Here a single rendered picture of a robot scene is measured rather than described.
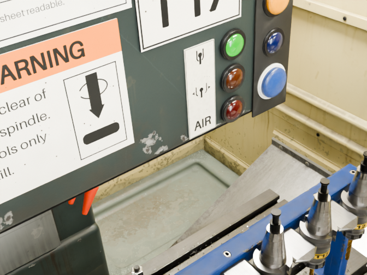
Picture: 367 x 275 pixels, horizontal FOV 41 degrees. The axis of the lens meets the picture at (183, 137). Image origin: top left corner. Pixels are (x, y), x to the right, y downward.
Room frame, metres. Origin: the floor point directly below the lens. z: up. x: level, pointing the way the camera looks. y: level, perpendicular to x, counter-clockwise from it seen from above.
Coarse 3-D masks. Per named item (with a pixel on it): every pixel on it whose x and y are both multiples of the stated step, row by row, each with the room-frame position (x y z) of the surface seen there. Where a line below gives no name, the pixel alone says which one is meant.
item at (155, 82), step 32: (64, 32) 0.30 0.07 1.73; (128, 32) 0.33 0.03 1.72; (224, 32) 0.38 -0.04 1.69; (128, 64) 0.33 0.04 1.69; (160, 64) 0.34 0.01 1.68; (224, 64) 0.38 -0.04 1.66; (128, 96) 0.32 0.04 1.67; (160, 96) 0.34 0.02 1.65; (224, 96) 0.38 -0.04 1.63; (160, 128) 0.34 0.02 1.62; (96, 160) 0.30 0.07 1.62; (128, 160) 0.32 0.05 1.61; (32, 192) 0.27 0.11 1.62; (64, 192) 0.29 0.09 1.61; (0, 224) 0.26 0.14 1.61
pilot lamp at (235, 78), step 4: (236, 68) 0.38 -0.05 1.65; (232, 72) 0.38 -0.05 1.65; (236, 72) 0.38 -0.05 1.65; (240, 72) 0.38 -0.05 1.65; (228, 76) 0.38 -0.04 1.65; (232, 76) 0.38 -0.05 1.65; (236, 76) 0.38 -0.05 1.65; (240, 76) 0.38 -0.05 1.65; (228, 80) 0.37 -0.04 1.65; (232, 80) 0.38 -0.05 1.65; (236, 80) 0.38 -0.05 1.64; (240, 80) 0.38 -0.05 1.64; (228, 84) 0.37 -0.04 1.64; (232, 84) 0.38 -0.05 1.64; (236, 84) 0.38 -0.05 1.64; (232, 88) 0.38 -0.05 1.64
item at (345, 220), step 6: (336, 204) 0.66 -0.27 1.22; (336, 210) 0.64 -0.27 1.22; (342, 210) 0.64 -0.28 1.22; (336, 216) 0.63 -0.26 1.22; (342, 216) 0.63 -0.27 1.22; (348, 216) 0.62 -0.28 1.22; (354, 216) 0.62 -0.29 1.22; (336, 222) 0.61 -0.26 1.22; (342, 222) 0.61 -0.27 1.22; (348, 222) 0.61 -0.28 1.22; (354, 222) 0.61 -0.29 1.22; (342, 228) 0.60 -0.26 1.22; (348, 228) 0.60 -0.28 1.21; (354, 228) 0.60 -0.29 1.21
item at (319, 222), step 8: (320, 200) 0.59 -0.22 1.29; (328, 200) 0.59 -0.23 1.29; (312, 208) 0.59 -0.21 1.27; (320, 208) 0.58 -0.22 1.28; (328, 208) 0.58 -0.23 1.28; (312, 216) 0.59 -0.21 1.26; (320, 216) 0.58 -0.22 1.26; (328, 216) 0.58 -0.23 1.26; (312, 224) 0.58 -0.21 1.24; (320, 224) 0.58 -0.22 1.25; (328, 224) 0.58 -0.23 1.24; (312, 232) 0.58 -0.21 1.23; (320, 232) 0.58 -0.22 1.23; (328, 232) 0.58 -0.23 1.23
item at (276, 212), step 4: (276, 208) 0.54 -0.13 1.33; (272, 212) 0.53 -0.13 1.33; (276, 212) 0.53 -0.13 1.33; (280, 212) 0.53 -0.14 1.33; (276, 216) 0.53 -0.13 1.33; (272, 220) 0.53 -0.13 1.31; (276, 220) 0.53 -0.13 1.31; (280, 220) 0.54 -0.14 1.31; (272, 224) 0.53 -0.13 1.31; (276, 224) 0.53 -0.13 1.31; (280, 224) 0.53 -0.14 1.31; (272, 228) 0.53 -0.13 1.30; (276, 228) 0.53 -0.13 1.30; (280, 228) 0.53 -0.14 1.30
